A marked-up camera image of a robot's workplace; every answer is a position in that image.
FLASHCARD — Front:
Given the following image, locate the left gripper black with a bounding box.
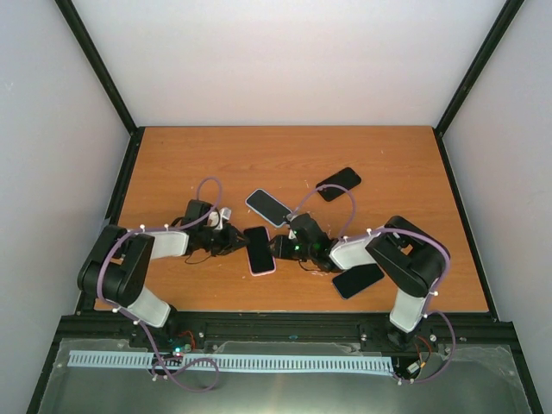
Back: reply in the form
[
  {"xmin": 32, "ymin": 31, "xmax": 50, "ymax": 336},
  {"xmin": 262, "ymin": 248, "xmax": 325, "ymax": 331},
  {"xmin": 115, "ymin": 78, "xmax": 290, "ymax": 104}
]
[{"xmin": 199, "ymin": 223, "xmax": 250, "ymax": 256}]

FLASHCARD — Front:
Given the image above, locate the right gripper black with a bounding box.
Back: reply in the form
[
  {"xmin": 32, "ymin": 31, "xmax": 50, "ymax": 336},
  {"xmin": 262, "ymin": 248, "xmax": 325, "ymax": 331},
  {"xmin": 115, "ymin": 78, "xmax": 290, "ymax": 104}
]
[{"xmin": 265, "ymin": 235, "xmax": 315, "ymax": 261}]

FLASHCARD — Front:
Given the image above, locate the pink translucent phone case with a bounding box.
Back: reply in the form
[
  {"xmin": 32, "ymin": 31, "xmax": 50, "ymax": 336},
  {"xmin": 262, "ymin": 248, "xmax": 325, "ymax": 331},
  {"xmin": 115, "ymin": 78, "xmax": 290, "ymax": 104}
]
[{"xmin": 242, "ymin": 225, "xmax": 278, "ymax": 277}]

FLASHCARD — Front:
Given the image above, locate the light blue phone case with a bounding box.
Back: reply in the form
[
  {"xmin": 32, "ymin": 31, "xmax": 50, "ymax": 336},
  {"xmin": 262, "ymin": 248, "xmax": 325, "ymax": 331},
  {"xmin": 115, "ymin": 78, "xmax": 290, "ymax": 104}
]
[{"xmin": 245, "ymin": 188, "xmax": 293, "ymax": 229}]

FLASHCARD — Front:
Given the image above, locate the blue-edged black phone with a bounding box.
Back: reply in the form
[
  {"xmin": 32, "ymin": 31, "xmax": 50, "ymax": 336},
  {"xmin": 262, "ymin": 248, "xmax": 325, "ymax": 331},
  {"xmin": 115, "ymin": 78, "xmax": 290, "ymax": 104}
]
[{"xmin": 332, "ymin": 264, "xmax": 385, "ymax": 300}]

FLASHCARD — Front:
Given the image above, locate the black phone case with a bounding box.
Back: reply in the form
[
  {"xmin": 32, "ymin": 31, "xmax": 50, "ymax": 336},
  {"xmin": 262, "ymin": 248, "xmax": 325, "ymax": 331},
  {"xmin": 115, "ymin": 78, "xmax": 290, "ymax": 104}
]
[{"xmin": 317, "ymin": 166, "xmax": 362, "ymax": 202}]

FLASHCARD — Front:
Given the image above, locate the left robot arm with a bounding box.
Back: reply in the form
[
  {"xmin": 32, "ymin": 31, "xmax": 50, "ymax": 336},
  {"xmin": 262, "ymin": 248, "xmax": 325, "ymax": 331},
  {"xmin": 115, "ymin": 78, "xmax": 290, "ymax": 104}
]
[{"xmin": 77, "ymin": 199, "xmax": 248, "ymax": 348}]

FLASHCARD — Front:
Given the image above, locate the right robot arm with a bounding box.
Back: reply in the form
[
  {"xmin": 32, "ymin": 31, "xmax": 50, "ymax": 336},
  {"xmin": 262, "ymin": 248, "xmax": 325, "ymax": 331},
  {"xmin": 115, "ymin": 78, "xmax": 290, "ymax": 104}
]
[{"xmin": 268, "ymin": 213, "xmax": 451, "ymax": 334}]

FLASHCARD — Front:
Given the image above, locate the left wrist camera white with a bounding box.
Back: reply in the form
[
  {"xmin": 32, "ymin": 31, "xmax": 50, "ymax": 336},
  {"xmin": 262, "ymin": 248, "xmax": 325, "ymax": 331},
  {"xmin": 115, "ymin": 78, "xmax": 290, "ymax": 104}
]
[{"xmin": 207, "ymin": 207, "xmax": 232, "ymax": 231}]

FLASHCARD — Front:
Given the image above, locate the black front rail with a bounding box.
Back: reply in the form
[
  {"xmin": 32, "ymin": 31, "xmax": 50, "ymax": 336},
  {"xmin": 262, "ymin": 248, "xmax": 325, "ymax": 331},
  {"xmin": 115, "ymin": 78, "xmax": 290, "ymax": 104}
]
[{"xmin": 54, "ymin": 311, "xmax": 520, "ymax": 355}]

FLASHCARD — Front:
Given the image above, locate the light blue cable duct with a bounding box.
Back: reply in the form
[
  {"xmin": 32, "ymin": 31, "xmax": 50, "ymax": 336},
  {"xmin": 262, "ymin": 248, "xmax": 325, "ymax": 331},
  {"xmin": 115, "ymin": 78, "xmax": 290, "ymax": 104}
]
[{"xmin": 66, "ymin": 350, "xmax": 393, "ymax": 376}]

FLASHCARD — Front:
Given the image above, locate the left black frame post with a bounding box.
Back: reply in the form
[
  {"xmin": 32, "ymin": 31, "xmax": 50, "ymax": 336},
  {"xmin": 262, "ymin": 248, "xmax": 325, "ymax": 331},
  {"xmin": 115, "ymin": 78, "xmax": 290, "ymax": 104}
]
[{"xmin": 54, "ymin": 0, "xmax": 141, "ymax": 139}]

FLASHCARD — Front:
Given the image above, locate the black frame post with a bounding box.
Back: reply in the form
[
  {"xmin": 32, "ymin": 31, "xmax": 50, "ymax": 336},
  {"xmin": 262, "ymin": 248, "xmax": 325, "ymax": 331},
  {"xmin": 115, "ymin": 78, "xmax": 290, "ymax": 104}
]
[
  {"xmin": 434, "ymin": 0, "xmax": 526, "ymax": 138},
  {"xmin": 54, "ymin": 0, "xmax": 141, "ymax": 139}
]

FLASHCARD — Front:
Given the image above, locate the right black frame post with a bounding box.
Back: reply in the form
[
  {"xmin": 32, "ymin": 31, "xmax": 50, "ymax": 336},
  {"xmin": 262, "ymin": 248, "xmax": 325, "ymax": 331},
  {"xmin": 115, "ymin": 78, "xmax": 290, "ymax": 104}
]
[{"xmin": 434, "ymin": 0, "xmax": 526, "ymax": 138}]

